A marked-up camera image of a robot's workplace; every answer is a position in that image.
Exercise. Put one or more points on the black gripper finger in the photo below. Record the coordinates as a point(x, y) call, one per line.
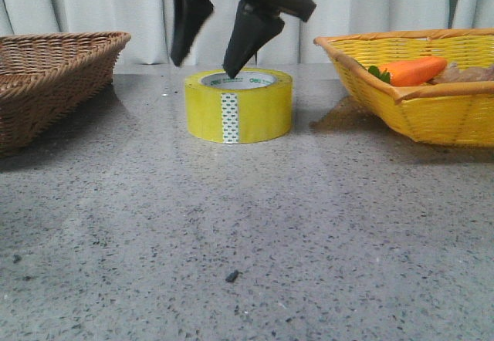
point(189, 17)
point(254, 27)

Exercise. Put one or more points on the yellow tape roll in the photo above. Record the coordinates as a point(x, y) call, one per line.
point(252, 107)

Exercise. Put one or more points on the white curtain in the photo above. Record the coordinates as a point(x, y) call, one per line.
point(150, 23)

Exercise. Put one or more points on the brown wicker basket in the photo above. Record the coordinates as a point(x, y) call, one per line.
point(46, 76)

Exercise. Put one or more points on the orange toy carrot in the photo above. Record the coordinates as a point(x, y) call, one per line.
point(412, 72)

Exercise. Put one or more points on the beige ginger root toy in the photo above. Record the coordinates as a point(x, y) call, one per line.
point(453, 74)

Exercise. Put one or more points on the yellow wicker basket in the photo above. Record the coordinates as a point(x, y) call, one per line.
point(447, 113)

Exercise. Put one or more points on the small black debris piece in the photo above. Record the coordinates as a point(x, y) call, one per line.
point(231, 277)

